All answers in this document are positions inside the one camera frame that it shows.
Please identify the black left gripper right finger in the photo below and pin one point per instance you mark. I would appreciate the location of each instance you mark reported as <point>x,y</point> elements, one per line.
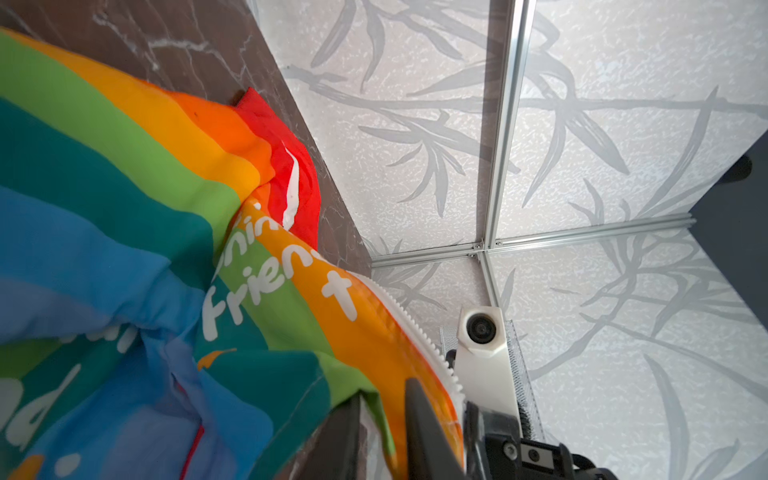
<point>429,456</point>

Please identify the rainbow striped kids jacket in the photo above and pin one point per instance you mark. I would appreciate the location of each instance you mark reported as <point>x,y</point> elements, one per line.
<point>165,310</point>

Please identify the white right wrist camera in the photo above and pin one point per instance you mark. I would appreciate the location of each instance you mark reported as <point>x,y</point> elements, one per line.
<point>482,361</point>

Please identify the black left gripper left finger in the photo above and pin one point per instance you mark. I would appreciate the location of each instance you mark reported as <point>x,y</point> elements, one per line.
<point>332,450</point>

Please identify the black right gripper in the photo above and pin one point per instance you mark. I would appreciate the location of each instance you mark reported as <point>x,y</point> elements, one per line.
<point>495,450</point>

